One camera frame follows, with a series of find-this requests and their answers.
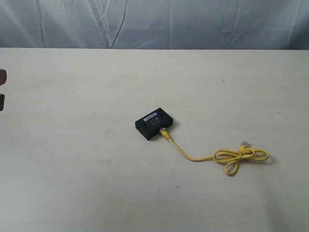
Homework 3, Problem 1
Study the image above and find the grey backdrop curtain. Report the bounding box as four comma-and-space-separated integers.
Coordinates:
0, 0, 309, 50

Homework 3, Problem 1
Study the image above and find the black network switch box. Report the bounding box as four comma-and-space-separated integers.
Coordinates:
135, 108, 173, 141

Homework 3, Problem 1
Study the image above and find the yellow ethernet cable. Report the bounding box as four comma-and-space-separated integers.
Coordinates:
159, 127, 270, 177

